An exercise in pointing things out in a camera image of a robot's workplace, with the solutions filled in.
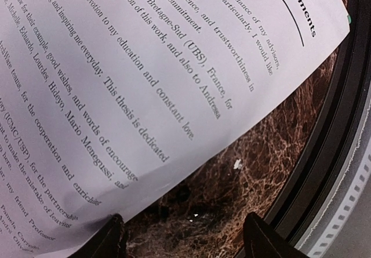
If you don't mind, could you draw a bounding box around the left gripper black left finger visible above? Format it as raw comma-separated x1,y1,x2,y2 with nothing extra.
70,214,128,258

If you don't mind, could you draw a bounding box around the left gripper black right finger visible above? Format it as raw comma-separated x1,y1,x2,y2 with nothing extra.
243,212,307,258

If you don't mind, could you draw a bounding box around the printed paper sheet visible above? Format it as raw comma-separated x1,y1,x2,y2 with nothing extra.
1,0,350,257

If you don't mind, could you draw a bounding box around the white slotted cable duct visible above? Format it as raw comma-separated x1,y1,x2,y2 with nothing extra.
307,150,371,256

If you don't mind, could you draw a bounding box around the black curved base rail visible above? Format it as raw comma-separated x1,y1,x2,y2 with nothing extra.
262,0,370,257

